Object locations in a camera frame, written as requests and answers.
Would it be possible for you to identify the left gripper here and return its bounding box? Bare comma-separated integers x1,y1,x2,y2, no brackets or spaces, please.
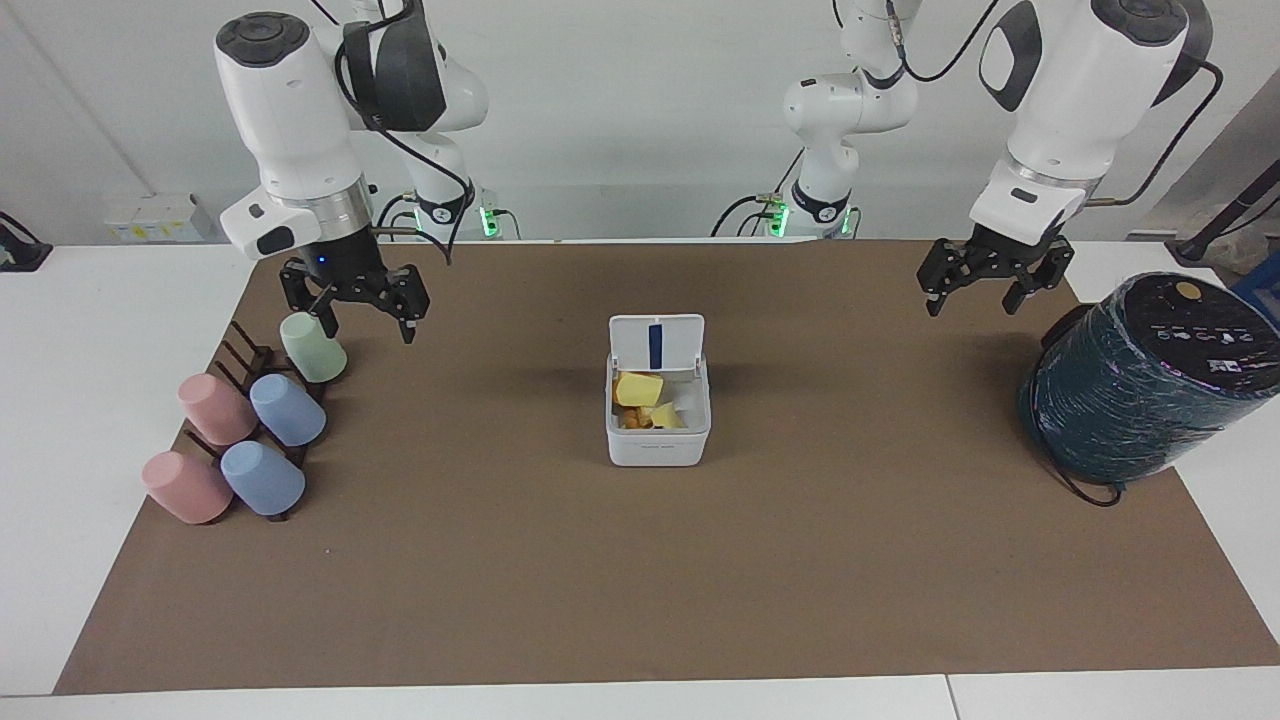
917,224,1077,319

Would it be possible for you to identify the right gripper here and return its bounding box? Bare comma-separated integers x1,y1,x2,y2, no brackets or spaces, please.
279,228,432,346

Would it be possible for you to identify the dark wrapped round bin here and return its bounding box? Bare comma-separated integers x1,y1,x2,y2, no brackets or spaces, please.
1017,271,1280,487

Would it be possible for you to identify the white bin with lid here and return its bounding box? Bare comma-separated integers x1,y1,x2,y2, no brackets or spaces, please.
604,313,714,468

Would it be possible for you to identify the green plastic cup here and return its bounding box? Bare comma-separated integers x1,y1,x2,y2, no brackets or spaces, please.
279,311,349,385

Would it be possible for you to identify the dark wooden cup rack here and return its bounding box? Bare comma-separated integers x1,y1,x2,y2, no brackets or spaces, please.
183,320,328,524

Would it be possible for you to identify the blue plastic cup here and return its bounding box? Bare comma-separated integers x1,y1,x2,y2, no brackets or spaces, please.
248,373,328,448
219,440,307,518

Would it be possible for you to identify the pink plastic cup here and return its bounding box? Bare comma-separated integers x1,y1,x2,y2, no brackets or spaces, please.
141,450,235,526
178,373,260,447

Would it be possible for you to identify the black stand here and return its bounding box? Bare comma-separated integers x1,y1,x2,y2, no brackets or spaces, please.
1164,158,1280,267
0,211,54,274

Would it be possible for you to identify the blue object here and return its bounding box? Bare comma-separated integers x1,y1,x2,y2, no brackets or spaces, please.
1232,254,1280,326

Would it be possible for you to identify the black cable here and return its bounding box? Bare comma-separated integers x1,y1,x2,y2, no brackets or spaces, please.
1028,395,1127,509
711,148,807,239
884,0,1002,84
1085,58,1225,209
333,0,474,267

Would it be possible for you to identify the white wall socket box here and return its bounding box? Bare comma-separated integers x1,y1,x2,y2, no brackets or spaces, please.
104,192,217,245

